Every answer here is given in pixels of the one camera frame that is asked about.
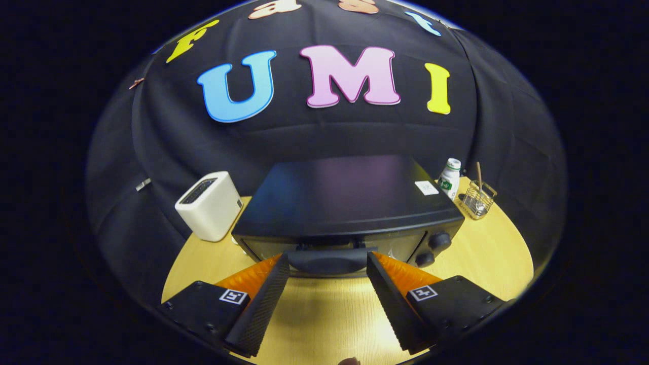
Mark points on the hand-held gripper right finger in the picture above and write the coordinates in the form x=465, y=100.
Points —
x=388, y=304

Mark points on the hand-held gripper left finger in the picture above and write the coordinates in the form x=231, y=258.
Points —
x=263, y=309

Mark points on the black toaster oven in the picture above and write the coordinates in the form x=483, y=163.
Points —
x=334, y=197

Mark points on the white slot toaster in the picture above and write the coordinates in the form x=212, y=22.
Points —
x=213, y=213

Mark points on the white bottle green label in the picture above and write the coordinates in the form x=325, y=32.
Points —
x=449, y=177

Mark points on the wooden stick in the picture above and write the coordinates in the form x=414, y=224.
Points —
x=478, y=175

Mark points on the silver clip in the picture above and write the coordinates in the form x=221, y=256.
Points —
x=143, y=184

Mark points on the pink clip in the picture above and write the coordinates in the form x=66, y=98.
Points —
x=136, y=83

